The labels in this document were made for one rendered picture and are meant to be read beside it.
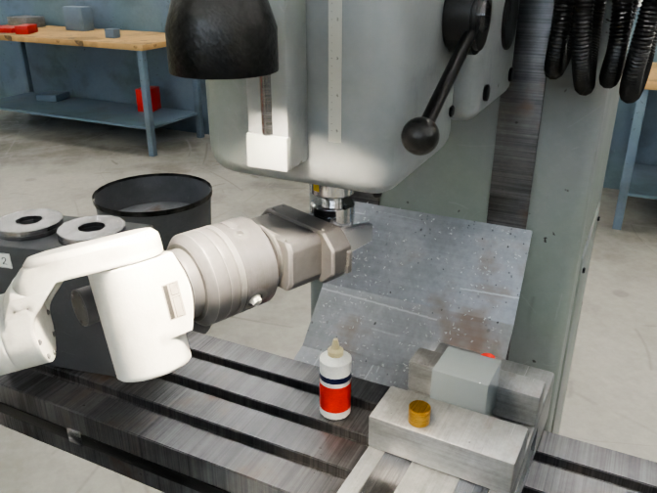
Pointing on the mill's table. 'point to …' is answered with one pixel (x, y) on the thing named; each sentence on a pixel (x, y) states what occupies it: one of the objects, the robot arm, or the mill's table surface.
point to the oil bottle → (335, 382)
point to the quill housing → (351, 94)
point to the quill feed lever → (472, 29)
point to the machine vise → (371, 468)
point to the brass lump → (418, 414)
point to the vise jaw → (451, 440)
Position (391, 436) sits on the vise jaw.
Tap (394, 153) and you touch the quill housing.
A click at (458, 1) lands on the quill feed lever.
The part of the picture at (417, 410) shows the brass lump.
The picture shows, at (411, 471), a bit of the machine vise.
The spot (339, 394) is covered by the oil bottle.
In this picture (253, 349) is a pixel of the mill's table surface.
